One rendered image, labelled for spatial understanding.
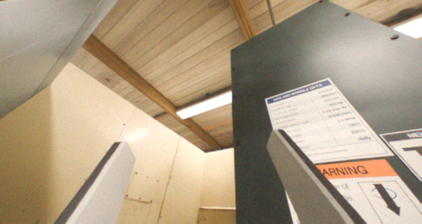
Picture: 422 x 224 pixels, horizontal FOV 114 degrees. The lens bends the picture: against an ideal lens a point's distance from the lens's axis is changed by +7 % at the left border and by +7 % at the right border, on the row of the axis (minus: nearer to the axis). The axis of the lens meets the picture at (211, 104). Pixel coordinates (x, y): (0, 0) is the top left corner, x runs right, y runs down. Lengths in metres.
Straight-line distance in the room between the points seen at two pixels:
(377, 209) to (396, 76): 0.26
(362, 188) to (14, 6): 0.55
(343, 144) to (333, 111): 0.07
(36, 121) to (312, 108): 1.15
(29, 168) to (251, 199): 0.96
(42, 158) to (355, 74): 1.23
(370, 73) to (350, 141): 0.18
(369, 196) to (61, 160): 1.12
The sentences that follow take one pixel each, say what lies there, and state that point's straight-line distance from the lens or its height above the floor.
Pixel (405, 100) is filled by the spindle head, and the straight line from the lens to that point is 0.43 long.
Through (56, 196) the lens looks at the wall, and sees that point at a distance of 1.07.
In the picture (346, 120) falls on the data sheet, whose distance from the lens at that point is 0.39.
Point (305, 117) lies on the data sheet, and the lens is 0.39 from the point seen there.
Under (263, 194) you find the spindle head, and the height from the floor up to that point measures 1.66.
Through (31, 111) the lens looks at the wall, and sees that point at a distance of 1.10.
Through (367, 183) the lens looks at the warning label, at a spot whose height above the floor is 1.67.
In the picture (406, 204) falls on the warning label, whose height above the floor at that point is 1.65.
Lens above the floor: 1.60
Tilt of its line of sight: 42 degrees up
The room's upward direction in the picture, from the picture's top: 6 degrees clockwise
